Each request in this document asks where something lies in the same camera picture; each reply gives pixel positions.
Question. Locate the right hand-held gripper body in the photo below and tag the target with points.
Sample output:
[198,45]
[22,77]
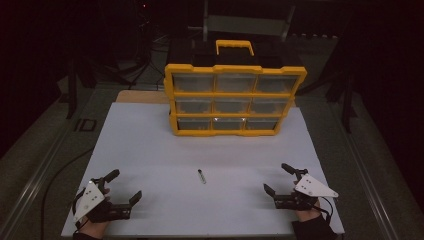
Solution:
[306,191]

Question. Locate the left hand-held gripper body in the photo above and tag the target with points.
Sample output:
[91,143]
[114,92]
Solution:
[91,198]

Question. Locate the clear plastic drawer bin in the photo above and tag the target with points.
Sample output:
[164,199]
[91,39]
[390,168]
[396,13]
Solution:
[269,106]

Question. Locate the small metal screw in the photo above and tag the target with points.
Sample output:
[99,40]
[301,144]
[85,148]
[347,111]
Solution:
[201,176]

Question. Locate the yellow black organizer cabinet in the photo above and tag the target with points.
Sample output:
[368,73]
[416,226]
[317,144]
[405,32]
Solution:
[235,69]

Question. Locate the person's right hand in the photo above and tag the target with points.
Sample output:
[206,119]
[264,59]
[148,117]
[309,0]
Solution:
[308,213]

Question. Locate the person's left hand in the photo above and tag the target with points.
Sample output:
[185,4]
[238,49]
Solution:
[95,226]

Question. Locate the white board sheet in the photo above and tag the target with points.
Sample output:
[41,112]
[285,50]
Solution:
[173,160]

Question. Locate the wooden board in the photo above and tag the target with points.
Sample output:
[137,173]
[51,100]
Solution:
[140,96]

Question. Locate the black metal stand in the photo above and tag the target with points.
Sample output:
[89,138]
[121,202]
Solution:
[346,100]

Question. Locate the black tripod stand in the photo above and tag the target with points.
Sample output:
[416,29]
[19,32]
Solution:
[110,71]

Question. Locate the set of clear drawers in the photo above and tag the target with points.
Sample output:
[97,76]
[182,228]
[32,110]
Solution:
[193,83]

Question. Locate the black floor bracket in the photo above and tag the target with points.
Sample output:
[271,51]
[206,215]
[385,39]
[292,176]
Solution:
[86,125]

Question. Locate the aluminium floor rail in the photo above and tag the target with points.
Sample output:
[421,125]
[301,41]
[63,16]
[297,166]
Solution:
[36,173]
[366,173]

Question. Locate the grey metal frame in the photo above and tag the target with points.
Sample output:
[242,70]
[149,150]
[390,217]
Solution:
[246,23]

